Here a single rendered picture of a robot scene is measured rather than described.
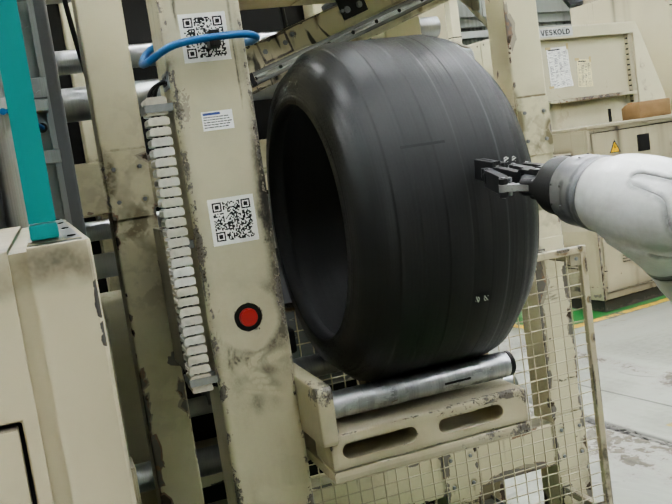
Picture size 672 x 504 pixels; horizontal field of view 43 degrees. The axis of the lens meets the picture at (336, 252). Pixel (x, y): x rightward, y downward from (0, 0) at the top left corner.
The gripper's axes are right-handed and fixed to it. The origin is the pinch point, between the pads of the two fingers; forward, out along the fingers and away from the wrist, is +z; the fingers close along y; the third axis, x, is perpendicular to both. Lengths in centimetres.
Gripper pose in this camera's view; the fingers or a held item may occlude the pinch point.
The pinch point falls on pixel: (491, 171)
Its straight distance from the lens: 126.2
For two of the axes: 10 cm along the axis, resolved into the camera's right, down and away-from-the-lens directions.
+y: -9.3, 1.7, -3.2
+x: 1.0, 9.7, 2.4
